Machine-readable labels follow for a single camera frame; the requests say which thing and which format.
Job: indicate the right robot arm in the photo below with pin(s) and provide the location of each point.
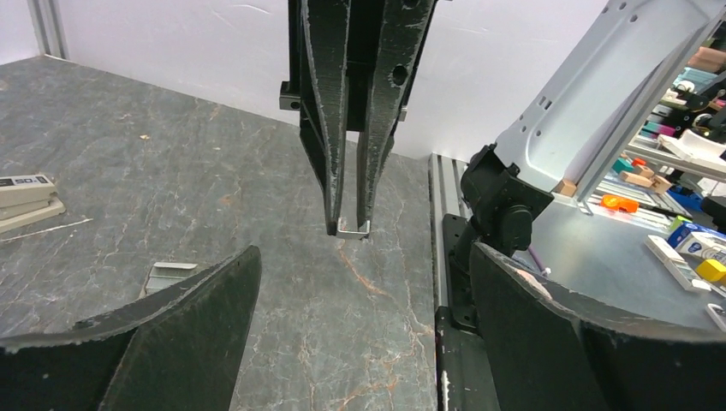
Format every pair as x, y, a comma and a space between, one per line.
510, 182

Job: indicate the staple strip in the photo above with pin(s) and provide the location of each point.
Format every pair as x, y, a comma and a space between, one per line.
348, 231

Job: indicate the staple tray box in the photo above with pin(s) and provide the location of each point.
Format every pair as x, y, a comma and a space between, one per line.
165, 274

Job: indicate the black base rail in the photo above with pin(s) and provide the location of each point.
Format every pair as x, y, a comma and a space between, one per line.
464, 380

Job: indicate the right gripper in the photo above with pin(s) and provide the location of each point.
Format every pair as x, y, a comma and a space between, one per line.
350, 68

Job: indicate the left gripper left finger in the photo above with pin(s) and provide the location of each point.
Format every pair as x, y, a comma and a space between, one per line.
177, 349

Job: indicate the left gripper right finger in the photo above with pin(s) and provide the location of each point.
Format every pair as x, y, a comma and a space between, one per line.
552, 348

